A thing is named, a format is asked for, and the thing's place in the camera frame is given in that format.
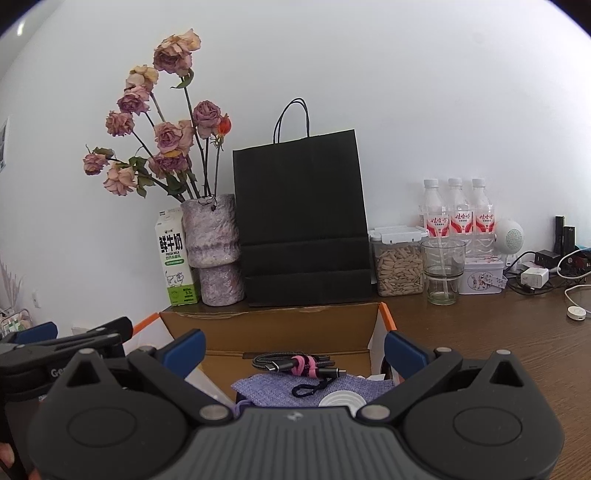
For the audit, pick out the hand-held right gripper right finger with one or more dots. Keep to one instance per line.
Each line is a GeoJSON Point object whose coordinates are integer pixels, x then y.
{"type": "Point", "coordinates": [402, 354]}

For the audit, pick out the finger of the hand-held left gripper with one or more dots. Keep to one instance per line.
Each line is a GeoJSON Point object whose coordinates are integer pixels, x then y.
{"type": "Point", "coordinates": [101, 334]}
{"type": "Point", "coordinates": [39, 333]}

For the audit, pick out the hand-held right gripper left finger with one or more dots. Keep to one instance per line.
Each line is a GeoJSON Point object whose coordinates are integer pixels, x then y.
{"type": "Point", "coordinates": [187, 353]}

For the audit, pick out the white plastic lid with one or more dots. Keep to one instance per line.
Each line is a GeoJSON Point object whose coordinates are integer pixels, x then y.
{"type": "Point", "coordinates": [339, 399]}

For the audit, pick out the red printed cardboard box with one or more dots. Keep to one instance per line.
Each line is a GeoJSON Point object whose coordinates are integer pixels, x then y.
{"type": "Point", "coordinates": [277, 332]}

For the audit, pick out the purple fabric pouch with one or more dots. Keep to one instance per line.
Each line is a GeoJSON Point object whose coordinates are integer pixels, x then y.
{"type": "Point", "coordinates": [272, 390]}

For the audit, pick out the person's left hand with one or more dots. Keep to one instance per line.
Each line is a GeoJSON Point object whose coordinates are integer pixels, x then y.
{"type": "Point", "coordinates": [5, 454]}

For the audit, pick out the metal storage rack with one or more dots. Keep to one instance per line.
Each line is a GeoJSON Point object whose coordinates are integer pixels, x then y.
{"type": "Point", "coordinates": [14, 325]}

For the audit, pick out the clear jar of seeds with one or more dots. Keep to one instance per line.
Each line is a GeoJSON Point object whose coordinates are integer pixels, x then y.
{"type": "Point", "coordinates": [398, 272]}

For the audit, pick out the clear drinking glass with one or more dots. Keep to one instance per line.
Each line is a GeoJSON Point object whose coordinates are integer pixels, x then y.
{"type": "Point", "coordinates": [443, 277]}

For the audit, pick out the green and white milk carton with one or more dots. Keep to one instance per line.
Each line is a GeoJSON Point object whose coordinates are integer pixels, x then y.
{"type": "Point", "coordinates": [178, 263]}

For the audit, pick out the mottled purple vase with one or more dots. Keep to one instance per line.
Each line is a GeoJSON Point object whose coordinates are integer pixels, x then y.
{"type": "Point", "coordinates": [214, 249]}

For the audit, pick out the white printed tin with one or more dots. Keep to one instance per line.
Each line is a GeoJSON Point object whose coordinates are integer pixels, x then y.
{"type": "Point", "coordinates": [480, 279]}

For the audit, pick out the white power adapter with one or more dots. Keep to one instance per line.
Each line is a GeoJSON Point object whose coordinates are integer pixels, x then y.
{"type": "Point", "coordinates": [534, 278]}

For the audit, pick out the white round speaker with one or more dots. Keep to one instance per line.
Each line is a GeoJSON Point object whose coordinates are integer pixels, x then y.
{"type": "Point", "coordinates": [510, 236]}

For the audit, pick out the black charging dock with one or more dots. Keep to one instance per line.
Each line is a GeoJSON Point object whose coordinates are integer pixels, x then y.
{"type": "Point", "coordinates": [547, 258]}

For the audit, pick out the black paper bag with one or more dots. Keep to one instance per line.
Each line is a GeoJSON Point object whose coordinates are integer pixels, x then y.
{"type": "Point", "coordinates": [300, 207]}

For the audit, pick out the black upright device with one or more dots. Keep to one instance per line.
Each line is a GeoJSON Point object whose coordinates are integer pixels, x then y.
{"type": "Point", "coordinates": [565, 235]}

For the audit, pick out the dried pink roses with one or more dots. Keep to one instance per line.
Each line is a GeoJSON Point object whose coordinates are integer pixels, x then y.
{"type": "Point", "coordinates": [171, 134]}

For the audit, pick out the white wall outlet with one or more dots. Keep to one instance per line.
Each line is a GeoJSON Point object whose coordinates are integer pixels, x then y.
{"type": "Point", "coordinates": [36, 299]}

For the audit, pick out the wall poster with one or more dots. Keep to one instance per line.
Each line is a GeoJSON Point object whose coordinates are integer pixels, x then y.
{"type": "Point", "coordinates": [3, 143]}

